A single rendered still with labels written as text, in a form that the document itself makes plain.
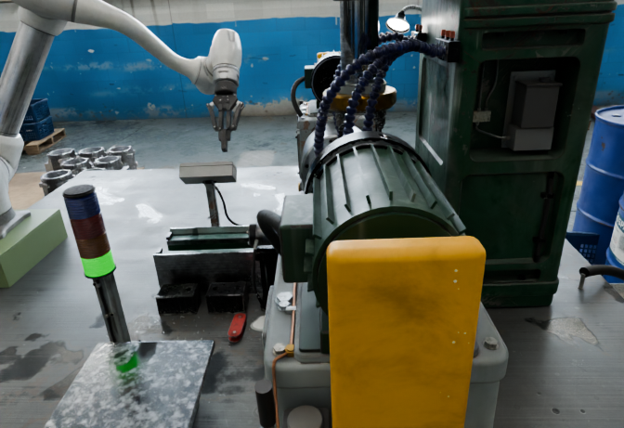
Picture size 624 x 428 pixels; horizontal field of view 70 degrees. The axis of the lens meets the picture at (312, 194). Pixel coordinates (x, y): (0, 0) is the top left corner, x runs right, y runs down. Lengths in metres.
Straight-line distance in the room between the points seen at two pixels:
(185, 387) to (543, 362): 0.75
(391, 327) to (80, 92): 7.53
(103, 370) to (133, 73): 6.58
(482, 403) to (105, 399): 0.62
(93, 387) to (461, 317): 0.71
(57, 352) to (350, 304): 0.98
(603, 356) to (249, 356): 0.78
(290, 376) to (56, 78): 7.56
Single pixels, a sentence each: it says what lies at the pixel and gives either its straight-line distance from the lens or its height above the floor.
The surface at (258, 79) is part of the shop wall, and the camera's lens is 6.83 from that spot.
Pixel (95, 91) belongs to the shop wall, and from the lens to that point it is 7.69.
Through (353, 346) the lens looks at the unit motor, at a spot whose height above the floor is 1.26.
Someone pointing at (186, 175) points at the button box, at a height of 1.06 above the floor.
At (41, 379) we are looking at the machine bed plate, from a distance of 1.22.
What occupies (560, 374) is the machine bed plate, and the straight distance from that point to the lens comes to 1.13.
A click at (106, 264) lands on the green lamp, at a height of 1.05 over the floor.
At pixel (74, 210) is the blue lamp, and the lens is 0.98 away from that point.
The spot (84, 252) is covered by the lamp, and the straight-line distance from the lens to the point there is 1.01.
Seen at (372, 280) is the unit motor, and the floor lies 1.32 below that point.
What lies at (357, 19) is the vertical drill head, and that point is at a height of 1.50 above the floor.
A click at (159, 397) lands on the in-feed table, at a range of 0.89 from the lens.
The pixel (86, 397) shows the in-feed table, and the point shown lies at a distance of 0.94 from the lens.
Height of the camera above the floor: 1.53
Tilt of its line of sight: 23 degrees down
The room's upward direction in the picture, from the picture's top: 3 degrees counter-clockwise
